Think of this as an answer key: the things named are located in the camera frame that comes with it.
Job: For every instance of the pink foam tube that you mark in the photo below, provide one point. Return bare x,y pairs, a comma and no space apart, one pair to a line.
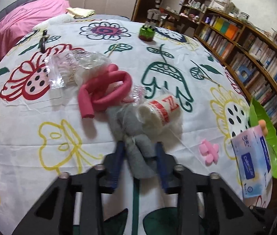
103,91

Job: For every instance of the orange makeup sponge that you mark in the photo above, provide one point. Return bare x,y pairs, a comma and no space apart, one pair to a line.
263,126

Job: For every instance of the floral bed sheet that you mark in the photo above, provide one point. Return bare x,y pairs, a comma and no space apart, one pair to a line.
103,133

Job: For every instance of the tissue pack blue label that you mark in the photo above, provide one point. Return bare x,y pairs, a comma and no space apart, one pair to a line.
252,156

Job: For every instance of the cotton swabs plastic bag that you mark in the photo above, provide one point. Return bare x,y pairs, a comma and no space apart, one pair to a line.
74,67

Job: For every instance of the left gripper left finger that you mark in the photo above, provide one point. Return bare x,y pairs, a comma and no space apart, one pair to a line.
72,204

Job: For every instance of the folded cream towel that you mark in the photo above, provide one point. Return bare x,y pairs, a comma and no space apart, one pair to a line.
80,13

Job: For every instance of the striped giraffe toy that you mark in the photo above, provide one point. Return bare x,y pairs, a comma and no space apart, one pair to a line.
147,31

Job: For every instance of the pink blanket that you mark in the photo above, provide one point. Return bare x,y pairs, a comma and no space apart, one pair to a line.
21,20

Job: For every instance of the wooden cotton swab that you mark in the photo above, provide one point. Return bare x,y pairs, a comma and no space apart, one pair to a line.
211,80

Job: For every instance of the white pillow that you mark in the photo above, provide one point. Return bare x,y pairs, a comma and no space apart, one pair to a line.
60,19

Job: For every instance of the wooden bookshelf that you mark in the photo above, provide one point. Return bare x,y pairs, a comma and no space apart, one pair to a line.
249,56

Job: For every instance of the pink flower sponge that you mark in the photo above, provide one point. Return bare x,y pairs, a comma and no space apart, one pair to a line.
210,151

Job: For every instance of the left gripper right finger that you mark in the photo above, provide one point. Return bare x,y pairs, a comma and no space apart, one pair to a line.
206,204

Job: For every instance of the black clip tool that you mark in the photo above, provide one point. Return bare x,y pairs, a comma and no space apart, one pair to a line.
43,40

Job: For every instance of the green leaf tray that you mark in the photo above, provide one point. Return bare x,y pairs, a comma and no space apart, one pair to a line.
257,113

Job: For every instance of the grey felt cloth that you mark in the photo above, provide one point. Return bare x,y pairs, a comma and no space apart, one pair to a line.
140,152

